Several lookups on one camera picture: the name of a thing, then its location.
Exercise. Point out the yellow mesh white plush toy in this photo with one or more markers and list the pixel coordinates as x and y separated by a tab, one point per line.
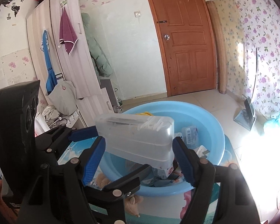
144	114

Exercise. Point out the brown plush toy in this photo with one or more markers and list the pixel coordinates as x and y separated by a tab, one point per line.
133	203

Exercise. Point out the maroon hanging towel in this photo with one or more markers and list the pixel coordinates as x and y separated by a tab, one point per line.
67	32

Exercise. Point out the white wooden wardrobe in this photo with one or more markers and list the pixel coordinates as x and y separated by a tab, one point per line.
84	63

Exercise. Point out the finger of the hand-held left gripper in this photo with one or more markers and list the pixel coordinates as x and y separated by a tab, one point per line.
84	133
116	186

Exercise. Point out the green quilted jacket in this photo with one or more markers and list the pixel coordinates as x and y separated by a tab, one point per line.
95	51

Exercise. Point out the small white box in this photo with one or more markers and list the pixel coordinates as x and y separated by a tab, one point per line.
201	150

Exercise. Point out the clear plastic storage box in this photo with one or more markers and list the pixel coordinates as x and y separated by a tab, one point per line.
135	142

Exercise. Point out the black world map decal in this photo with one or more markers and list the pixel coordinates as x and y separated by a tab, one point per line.
15	9

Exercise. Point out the silver door knob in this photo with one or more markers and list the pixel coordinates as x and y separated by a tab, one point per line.
167	36

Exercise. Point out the wall switch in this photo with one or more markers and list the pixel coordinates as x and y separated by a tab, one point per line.
137	14

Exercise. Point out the clear bottle red label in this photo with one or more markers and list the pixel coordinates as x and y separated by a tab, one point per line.
169	171

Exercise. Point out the white low cabinet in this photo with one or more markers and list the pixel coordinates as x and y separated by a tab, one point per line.
93	107

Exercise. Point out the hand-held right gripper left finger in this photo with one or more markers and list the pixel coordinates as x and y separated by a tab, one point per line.
92	162

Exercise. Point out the brown wooden door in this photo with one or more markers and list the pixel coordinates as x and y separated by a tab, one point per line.
184	58

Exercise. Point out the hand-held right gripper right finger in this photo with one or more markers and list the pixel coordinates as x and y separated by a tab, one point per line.
182	163

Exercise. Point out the small grey cabinet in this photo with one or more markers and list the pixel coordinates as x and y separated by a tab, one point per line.
106	86

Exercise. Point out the blue hanging cloth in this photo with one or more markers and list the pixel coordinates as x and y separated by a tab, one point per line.
49	74

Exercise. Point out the clear floss pick box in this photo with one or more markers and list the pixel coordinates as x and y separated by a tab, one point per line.
190	136

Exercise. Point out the grey tote bag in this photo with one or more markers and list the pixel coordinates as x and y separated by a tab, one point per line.
63	98

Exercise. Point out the blue plastic bag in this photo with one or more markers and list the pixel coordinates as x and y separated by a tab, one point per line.
271	123

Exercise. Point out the green bottle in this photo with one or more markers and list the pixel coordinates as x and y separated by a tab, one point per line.
118	102

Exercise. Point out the scenery printed desktop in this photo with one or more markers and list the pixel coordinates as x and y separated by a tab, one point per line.
158	205

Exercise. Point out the light blue plastic basin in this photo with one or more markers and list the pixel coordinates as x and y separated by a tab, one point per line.
205	126

